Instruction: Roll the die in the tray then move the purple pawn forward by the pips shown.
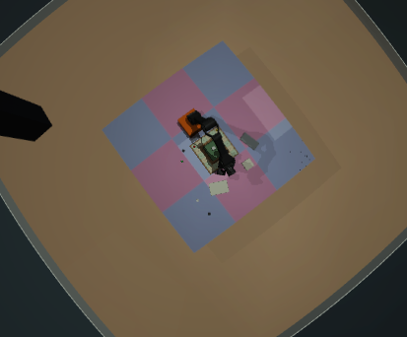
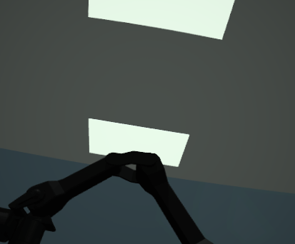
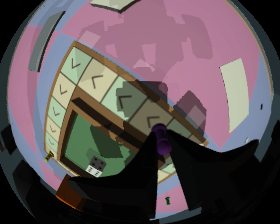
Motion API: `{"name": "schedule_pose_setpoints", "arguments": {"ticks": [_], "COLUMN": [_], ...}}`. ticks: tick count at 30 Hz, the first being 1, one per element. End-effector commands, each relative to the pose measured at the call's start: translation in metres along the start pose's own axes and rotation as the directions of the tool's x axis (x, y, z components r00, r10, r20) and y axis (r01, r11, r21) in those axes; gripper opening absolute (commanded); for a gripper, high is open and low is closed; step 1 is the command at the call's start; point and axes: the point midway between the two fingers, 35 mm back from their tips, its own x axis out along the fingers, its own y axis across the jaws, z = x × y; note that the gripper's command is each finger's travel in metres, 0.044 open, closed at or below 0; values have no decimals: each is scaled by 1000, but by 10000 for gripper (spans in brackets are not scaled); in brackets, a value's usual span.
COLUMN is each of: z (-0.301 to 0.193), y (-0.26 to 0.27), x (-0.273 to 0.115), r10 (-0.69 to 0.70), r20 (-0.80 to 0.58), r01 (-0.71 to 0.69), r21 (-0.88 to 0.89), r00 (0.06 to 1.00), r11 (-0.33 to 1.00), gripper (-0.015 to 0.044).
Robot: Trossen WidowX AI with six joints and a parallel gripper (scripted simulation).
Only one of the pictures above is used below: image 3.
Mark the purple pawn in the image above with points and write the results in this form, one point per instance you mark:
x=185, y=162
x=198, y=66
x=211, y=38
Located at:
x=163, y=145

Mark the green dice tray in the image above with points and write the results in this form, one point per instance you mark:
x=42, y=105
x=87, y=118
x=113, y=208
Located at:
x=85, y=132

